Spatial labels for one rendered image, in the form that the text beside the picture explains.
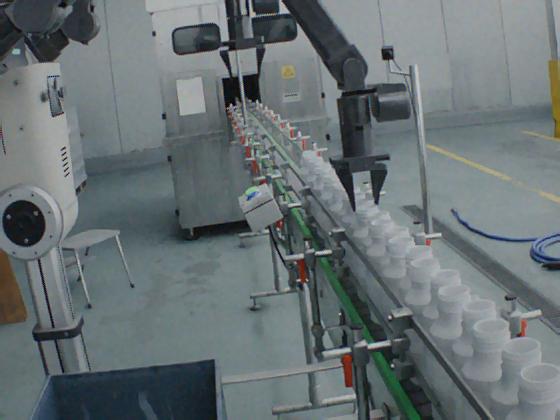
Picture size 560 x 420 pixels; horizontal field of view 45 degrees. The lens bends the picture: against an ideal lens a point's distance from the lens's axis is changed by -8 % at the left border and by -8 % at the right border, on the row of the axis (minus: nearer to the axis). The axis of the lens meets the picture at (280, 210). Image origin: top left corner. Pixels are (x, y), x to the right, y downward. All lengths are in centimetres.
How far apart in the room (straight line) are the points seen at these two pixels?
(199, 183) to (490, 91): 734
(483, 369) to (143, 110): 1096
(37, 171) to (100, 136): 1022
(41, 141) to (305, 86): 471
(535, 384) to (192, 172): 553
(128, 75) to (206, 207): 575
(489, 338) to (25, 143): 100
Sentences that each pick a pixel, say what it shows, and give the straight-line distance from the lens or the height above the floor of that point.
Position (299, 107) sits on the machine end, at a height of 99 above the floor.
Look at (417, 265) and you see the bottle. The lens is 92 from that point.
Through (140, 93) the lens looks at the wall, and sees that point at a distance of 1151.
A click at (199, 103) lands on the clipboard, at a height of 114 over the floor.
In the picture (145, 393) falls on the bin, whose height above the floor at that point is 90.
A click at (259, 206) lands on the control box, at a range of 170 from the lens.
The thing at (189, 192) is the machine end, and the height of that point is 42.
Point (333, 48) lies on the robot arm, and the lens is 124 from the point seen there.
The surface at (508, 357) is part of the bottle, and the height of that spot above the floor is 116.
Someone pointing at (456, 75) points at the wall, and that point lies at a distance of 1216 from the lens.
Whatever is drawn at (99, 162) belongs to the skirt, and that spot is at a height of 17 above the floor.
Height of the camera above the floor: 143
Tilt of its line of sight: 12 degrees down
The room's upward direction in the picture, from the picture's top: 7 degrees counter-clockwise
